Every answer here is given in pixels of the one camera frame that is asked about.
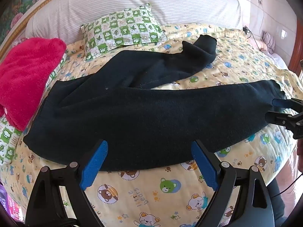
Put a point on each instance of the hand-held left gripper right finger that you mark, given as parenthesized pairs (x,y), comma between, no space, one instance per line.
(204,165)

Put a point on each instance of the green checked pillow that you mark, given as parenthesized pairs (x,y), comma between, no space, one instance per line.
(118,30)
(9,141)

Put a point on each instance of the white striped headboard cushion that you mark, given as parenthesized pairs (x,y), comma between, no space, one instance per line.
(165,4)

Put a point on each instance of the white wall switch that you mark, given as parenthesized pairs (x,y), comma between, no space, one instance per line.
(284,34)

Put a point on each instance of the red fluffy blanket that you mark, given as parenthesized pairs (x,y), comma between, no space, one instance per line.
(26,75)

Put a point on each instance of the brown wooden post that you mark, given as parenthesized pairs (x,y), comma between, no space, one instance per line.
(297,52)

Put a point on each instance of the black pants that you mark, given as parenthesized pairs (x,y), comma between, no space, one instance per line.
(142,123)

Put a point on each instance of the yellow bear print bed sheet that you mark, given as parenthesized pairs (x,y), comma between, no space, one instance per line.
(142,194)

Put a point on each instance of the purple printed box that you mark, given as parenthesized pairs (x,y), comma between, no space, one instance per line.
(9,205)

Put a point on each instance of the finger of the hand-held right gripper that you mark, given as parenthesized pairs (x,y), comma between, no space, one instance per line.
(277,118)
(280,103)

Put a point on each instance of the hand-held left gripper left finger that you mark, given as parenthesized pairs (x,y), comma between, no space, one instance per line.
(94,165)

